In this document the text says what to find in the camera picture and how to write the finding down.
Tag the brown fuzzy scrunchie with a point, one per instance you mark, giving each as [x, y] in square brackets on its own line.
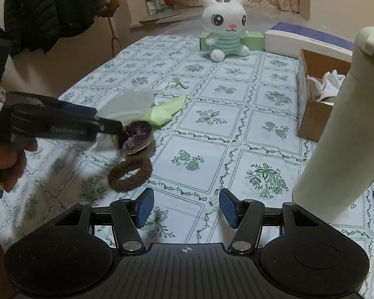
[130, 174]

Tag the green floral tablecloth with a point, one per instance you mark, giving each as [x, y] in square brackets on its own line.
[237, 128]

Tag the cream thermos bottle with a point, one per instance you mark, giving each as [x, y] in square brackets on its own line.
[341, 168]

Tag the person's left hand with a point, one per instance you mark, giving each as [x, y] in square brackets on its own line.
[13, 163]

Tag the light green cloth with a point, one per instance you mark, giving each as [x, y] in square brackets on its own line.
[161, 114]

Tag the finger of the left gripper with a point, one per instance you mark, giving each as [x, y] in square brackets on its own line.
[72, 122]
[15, 97]

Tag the white bunny plush toy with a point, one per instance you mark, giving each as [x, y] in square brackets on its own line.
[226, 24]

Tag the light green small box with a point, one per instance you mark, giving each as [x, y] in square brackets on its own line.
[255, 41]

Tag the brown cardboard box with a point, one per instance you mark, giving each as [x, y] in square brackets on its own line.
[313, 115]

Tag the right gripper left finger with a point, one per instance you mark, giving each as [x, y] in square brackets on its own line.
[128, 216]

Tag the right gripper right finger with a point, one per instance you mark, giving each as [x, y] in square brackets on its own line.
[245, 217]

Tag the black puffer jacket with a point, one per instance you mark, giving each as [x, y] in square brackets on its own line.
[39, 24]

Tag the purple velvet scrunchie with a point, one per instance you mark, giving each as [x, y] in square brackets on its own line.
[134, 138]

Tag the white blue flat box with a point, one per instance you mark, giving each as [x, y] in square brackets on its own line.
[288, 40]

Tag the metal coat rack stand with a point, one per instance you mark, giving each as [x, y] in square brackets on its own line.
[114, 39]

